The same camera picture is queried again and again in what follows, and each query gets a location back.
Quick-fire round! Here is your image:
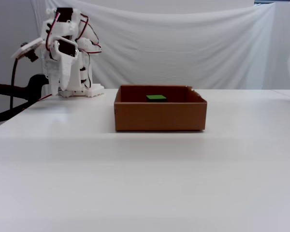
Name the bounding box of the black round object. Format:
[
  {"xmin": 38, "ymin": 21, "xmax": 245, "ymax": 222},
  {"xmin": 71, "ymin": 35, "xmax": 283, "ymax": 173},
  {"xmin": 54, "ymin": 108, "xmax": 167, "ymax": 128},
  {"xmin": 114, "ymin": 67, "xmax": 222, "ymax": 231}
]
[{"xmin": 0, "ymin": 74, "xmax": 49, "ymax": 124}]

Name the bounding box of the green cube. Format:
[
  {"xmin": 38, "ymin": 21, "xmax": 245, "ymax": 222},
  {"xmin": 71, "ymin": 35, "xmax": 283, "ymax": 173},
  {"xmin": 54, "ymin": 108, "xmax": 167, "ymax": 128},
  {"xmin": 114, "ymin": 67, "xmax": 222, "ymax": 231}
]
[{"xmin": 145, "ymin": 94, "xmax": 168, "ymax": 102}]

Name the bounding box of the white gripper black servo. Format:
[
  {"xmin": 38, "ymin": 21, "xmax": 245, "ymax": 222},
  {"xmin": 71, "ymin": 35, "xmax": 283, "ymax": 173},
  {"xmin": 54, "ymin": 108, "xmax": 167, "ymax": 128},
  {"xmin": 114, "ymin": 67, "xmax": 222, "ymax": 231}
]
[{"xmin": 43, "ymin": 36, "xmax": 79, "ymax": 96}]

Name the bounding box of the white cloth backdrop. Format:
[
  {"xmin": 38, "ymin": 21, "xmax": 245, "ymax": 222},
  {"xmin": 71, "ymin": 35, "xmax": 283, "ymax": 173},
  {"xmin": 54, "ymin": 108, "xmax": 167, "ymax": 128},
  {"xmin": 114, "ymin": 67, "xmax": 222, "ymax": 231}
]
[{"xmin": 30, "ymin": 0, "xmax": 290, "ymax": 90}]

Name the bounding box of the red black servo cable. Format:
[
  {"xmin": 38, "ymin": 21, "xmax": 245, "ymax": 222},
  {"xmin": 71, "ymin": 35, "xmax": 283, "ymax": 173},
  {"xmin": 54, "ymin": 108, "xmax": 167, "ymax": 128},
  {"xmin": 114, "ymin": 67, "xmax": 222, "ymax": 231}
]
[
  {"xmin": 74, "ymin": 14, "xmax": 103, "ymax": 50},
  {"xmin": 45, "ymin": 12, "xmax": 61, "ymax": 52},
  {"xmin": 82, "ymin": 49, "xmax": 92, "ymax": 89}
]

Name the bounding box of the brown cardboard box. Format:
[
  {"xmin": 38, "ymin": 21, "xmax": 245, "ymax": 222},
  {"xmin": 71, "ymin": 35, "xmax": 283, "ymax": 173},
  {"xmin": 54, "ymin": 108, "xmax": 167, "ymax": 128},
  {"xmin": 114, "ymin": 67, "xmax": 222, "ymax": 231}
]
[{"xmin": 114, "ymin": 84, "xmax": 208, "ymax": 132}]

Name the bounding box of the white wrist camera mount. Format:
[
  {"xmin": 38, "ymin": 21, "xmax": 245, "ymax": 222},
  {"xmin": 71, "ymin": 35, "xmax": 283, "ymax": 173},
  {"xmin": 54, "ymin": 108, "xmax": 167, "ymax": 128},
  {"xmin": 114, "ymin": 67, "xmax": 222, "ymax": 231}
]
[{"xmin": 10, "ymin": 37, "xmax": 44, "ymax": 63}]

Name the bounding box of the black camera cable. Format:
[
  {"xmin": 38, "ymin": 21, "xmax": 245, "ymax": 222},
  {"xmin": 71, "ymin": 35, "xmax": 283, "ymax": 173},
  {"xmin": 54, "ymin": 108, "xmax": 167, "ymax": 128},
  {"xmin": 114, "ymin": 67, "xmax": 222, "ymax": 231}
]
[{"xmin": 9, "ymin": 58, "xmax": 19, "ymax": 111}]

